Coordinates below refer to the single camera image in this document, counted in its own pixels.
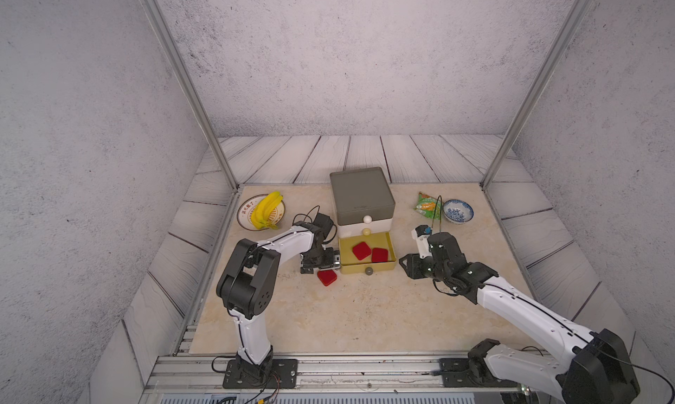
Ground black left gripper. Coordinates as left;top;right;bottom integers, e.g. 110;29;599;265
303;246;343;275

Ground red brooch box front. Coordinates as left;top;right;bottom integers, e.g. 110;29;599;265
317;270;338;286

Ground red brooch box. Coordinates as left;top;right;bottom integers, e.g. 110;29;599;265
317;270;338;286
371;248;390;263
352;242;372;261

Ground yellow bottom drawer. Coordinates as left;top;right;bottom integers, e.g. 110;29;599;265
339;232;397;275

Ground white drawer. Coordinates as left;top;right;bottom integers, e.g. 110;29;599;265
337;219;393;239

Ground grey top drawer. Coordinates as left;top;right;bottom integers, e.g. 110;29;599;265
330;167;396;226

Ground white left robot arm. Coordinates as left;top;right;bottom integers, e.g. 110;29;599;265
216;212;339;367

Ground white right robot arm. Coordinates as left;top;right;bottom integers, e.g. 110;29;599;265
399;225;641;403

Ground three-tier drawer cabinet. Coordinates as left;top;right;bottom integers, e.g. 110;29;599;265
330;167;397;275

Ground green snack packet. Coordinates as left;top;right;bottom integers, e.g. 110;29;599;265
414;192;443;220

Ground blue white ceramic bowl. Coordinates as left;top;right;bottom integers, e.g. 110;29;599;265
442;198;475;224

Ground yellow toy banana bunch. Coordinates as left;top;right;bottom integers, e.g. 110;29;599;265
251;191;283;230

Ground patterned round plate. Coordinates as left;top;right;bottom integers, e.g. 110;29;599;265
237;194;286;231

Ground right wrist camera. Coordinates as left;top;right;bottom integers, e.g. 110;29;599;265
411;225;432;259

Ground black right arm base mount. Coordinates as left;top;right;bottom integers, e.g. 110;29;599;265
431;339;518;388

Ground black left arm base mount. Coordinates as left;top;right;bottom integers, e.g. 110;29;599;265
223;352;298;389

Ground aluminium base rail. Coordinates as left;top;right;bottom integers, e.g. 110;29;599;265
140;353;556;403

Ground left aluminium frame post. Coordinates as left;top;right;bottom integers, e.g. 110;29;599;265
139;0;239;191

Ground aluminium frame post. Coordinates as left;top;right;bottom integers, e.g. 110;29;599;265
480;0;594;191
139;0;239;191

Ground right aluminium frame post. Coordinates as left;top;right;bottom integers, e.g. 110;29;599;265
480;0;594;191

